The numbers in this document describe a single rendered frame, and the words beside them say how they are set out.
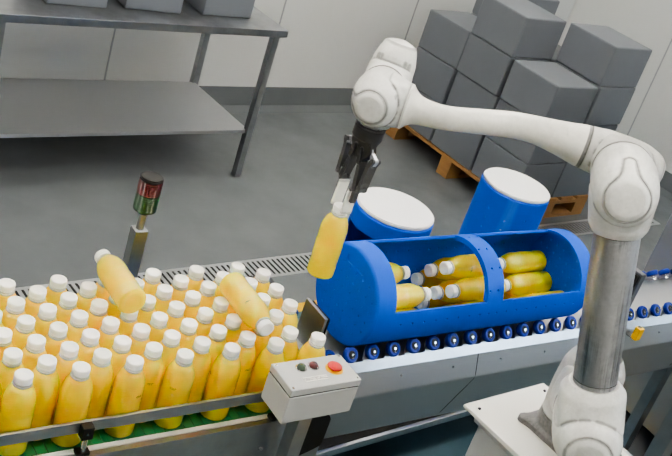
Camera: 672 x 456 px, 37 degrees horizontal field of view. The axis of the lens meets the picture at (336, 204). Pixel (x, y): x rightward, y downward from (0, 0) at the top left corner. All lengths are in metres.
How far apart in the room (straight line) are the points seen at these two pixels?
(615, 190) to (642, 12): 6.13
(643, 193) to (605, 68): 4.26
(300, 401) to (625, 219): 0.83
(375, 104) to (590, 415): 0.85
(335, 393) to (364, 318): 0.34
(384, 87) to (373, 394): 1.04
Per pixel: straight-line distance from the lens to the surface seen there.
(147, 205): 2.68
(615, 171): 2.13
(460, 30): 6.57
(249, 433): 2.52
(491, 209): 3.96
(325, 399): 2.39
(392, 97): 2.12
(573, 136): 2.31
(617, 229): 2.17
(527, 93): 6.18
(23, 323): 2.31
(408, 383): 2.92
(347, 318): 2.74
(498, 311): 2.97
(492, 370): 3.15
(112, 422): 2.31
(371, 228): 3.36
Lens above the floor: 2.45
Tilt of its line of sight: 25 degrees down
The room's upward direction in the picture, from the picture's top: 19 degrees clockwise
